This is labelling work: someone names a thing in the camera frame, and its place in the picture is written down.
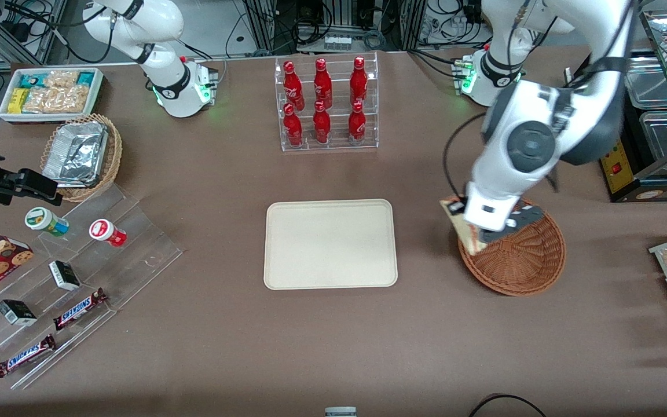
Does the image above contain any clear acrylic bottle rack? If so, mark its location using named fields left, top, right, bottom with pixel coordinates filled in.
left=274, top=51, right=379, bottom=152

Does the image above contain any red lidded yogurt cup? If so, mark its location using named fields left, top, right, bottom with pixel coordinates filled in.
left=89, top=219, right=127, bottom=248

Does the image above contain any aluminium foil container stack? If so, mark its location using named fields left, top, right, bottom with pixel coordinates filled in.
left=42, top=121, right=109, bottom=188

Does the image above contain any small clear cracker bag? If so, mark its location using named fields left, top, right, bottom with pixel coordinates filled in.
left=43, top=70, right=80, bottom=89

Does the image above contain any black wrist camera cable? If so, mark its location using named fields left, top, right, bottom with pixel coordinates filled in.
left=442, top=112, right=488, bottom=201

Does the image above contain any beige rectangular serving tray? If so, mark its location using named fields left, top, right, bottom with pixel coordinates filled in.
left=263, top=199, right=398, bottom=290

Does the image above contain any black floor cable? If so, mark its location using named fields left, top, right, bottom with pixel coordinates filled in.
left=468, top=393, right=548, bottom=417

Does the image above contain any red cola bottle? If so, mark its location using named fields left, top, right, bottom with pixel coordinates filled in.
left=283, top=103, right=304, bottom=147
left=313, top=101, right=332, bottom=144
left=348, top=100, right=367, bottom=143
left=350, top=56, right=368, bottom=106
left=283, top=61, right=305, bottom=112
left=314, top=58, right=333, bottom=109

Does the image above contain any triangular sandwich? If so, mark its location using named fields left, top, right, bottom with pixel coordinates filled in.
left=439, top=198, right=489, bottom=257

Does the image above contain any green lidded yogurt cup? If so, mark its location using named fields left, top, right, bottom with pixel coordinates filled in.
left=25, top=207, right=70, bottom=237

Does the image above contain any clear acrylic stepped display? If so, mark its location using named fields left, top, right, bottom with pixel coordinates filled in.
left=0, top=184, right=184, bottom=390

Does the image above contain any snickers chocolate bar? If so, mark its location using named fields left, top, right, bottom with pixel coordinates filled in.
left=53, top=288, right=108, bottom=331
left=0, top=334, right=57, bottom=378

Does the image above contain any large clear cracker bag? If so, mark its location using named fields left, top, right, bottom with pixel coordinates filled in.
left=23, top=86, right=89, bottom=114

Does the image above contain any white rectangular snack bin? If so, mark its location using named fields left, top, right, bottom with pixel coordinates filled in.
left=0, top=67, right=105, bottom=125

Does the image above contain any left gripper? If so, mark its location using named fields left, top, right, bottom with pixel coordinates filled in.
left=450, top=182, right=521, bottom=232

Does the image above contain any light wicker basket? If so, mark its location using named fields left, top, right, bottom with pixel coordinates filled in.
left=40, top=113, right=123, bottom=203

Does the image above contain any small black carton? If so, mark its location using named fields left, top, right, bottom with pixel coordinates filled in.
left=0, top=299, right=38, bottom=327
left=49, top=261, right=81, bottom=291

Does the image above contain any round brown wicker basket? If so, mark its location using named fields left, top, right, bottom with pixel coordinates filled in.
left=457, top=199, right=567, bottom=297

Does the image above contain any black food warmer cabinet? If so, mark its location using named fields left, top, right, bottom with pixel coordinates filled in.
left=564, top=9, right=667, bottom=203

